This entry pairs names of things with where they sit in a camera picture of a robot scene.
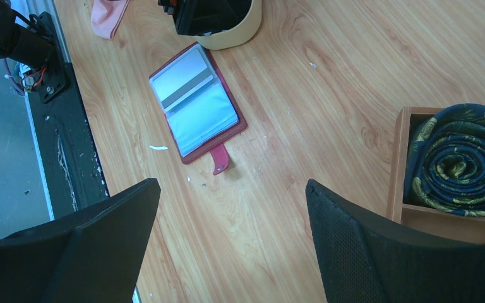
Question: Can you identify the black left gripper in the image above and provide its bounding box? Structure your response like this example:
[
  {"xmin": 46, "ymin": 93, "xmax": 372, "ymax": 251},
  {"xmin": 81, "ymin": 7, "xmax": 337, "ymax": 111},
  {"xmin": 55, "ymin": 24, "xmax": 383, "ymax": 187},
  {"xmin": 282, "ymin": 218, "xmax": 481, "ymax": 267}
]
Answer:
[{"xmin": 157, "ymin": 0, "xmax": 252, "ymax": 36}]

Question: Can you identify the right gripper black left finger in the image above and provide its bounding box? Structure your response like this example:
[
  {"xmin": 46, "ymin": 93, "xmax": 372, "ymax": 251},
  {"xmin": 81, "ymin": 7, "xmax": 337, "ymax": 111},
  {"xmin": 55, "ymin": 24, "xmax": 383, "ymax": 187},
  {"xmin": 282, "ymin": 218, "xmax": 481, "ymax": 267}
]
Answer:
[{"xmin": 0, "ymin": 178, "xmax": 161, "ymax": 302}]

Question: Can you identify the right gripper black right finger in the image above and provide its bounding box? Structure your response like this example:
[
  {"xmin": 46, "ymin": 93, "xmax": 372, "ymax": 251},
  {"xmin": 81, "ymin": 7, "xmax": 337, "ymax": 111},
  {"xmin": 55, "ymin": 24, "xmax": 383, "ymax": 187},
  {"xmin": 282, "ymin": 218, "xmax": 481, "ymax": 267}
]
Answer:
[{"xmin": 305, "ymin": 179, "xmax": 485, "ymax": 302}]

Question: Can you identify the white magnetic stripe card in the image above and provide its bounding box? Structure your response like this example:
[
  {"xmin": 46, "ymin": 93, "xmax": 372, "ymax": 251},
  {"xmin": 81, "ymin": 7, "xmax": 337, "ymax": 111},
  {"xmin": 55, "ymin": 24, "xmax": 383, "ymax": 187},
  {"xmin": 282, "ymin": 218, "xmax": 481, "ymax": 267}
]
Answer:
[{"xmin": 149, "ymin": 44, "xmax": 214, "ymax": 112}]

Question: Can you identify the oval wooden tray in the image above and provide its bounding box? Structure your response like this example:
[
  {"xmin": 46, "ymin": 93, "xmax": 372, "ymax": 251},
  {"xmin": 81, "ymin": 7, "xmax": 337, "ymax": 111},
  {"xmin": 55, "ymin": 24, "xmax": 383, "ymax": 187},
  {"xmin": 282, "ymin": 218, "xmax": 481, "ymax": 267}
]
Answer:
[{"xmin": 193, "ymin": 0, "xmax": 263, "ymax": 51}]

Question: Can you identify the red leather card holder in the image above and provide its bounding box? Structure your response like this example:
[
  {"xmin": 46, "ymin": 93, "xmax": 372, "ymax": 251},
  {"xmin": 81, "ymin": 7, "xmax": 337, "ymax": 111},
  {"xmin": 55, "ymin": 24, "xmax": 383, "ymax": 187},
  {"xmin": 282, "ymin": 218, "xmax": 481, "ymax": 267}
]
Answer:
[{"xmin": 148, "ymin": 42, "xmax": 248, "ymax": 175}]

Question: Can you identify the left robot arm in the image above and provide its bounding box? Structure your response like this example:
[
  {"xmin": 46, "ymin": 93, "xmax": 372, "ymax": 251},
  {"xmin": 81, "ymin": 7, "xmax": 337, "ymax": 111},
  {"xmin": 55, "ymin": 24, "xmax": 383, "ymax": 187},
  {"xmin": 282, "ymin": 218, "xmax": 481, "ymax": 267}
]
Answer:
[{"xmin": 0, "ymin": 1, "xmax": 253, "ymax": 69}]

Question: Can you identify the wooden compartment organizer tray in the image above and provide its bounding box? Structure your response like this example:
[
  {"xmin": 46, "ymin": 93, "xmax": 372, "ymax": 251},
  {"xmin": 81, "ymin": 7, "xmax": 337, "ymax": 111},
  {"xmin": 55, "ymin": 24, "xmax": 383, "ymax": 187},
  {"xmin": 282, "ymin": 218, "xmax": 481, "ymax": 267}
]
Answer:
[{"xmin": 386, "ymin": 104, "xmax": 485, "ymax": 244}]

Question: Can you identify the pink cloth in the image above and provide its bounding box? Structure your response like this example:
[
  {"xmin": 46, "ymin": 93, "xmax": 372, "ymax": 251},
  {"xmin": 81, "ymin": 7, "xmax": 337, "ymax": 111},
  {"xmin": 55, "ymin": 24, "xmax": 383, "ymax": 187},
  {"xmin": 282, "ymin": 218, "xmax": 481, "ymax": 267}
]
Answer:
[{"xmin": 90, "ymin": 0, "xmax": 130, "ymax": 40}]

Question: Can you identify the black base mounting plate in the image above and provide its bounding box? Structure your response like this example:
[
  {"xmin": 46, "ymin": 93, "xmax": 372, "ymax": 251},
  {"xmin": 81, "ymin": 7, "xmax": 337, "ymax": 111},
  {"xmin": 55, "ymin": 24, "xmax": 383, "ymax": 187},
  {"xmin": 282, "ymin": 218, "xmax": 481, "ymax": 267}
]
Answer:
[{"xmin": 29, "ymin": 12, "xmax": 109, "ymax": 211}]

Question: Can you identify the black tape roll left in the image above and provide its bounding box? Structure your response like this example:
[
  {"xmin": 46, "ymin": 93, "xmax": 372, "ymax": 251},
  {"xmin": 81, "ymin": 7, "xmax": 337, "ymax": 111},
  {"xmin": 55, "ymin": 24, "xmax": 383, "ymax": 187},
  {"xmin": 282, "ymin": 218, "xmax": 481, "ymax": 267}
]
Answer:
[{"xmin": 404, "ymin": 104, "xmax": 485, "ymax": 217}]

